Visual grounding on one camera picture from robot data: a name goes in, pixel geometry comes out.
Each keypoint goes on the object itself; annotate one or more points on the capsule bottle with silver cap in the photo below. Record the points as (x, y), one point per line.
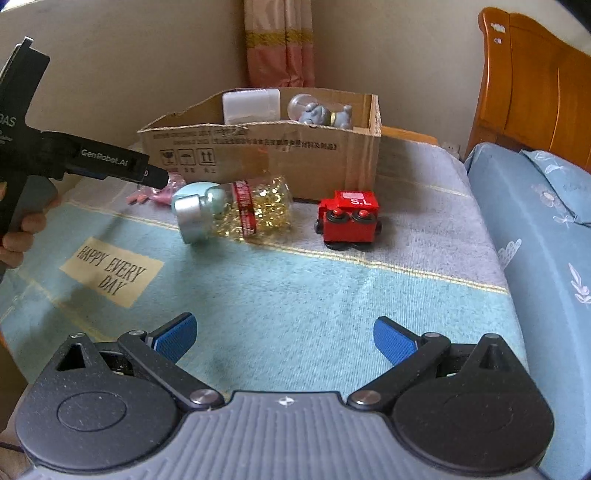
(263, 207)

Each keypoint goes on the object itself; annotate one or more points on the blue flowered pillow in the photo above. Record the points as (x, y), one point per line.
(563, 184)

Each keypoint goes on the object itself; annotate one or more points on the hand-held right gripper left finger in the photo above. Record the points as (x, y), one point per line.
(178, 337)

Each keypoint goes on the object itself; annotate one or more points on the mint green round case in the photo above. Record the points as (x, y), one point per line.
(198, 189)

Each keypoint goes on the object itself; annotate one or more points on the green and white plastic bottle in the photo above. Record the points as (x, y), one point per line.
(251, 106)

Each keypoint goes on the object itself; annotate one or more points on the wooden bed headboard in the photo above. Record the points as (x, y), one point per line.
(535, 87)

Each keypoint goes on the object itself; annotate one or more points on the pink patterned curtain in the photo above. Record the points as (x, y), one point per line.
(277, 41)

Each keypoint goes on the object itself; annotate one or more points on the cardboard box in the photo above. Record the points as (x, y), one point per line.
(300, 161)

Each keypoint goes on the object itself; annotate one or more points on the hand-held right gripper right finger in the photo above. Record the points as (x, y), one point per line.
(392, 339)

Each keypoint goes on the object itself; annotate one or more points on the white wall socket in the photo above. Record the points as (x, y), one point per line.
(451, 149)

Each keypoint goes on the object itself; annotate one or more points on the person's left hand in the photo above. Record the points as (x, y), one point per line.
(18, 242)

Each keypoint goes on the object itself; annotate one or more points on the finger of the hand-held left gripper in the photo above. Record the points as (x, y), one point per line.
(157, 178)

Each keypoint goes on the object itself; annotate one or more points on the red toy train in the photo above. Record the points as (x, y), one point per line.
(351, 226)

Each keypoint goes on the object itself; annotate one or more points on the blue flowered bedsheet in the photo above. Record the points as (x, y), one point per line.
(545, 277)

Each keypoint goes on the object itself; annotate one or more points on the grey rubber toy figure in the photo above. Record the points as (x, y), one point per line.
(332, 119)

